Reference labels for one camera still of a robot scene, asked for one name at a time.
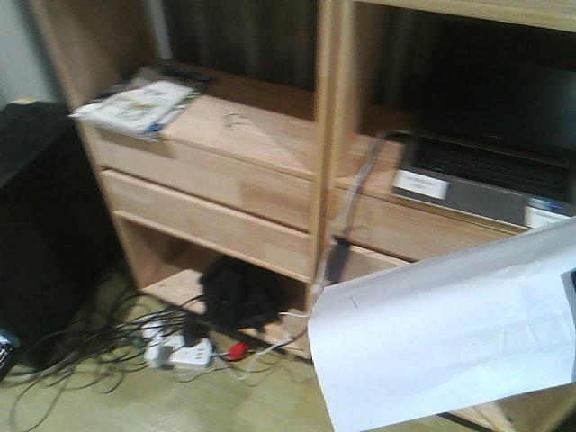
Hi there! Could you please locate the black stapler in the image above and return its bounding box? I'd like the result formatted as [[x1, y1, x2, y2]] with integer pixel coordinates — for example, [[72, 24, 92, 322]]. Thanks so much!
[[0, 328, 22, 381]]

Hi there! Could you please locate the stack of magazines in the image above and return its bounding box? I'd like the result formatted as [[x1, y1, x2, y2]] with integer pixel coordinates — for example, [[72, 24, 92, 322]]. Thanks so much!
[[69, 66, 212, 140]]

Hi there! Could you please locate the black cabinet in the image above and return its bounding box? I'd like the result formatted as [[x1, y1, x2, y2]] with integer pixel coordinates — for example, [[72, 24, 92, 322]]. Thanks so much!
[[1, 102, 122, 365]]

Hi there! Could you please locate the white power strip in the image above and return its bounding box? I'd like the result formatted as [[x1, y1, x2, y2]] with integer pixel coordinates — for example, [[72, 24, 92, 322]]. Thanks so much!
[[142, 321, 213, 370]]

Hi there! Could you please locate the black bag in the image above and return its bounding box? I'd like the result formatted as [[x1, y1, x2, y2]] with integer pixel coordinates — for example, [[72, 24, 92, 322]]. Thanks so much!
[[198, 256, 289, 331]]

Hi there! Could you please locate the white paper sheet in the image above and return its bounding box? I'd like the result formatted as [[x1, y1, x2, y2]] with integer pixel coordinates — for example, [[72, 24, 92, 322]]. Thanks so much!
[[308, 219, 575, 431]]

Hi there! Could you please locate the grey open laptop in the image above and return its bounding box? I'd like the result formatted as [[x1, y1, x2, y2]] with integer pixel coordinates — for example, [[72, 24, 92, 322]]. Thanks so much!
[[392, 19, 575, 228]]

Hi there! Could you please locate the grey usb hub adapter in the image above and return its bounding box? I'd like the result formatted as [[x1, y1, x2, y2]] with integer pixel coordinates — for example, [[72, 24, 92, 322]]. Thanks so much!
[[326, 238, 351, 284]]

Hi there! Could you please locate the wooden shelf unit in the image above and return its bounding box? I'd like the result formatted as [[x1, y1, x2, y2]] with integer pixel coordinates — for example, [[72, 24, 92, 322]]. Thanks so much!
[[26, 0, 576, 432]]

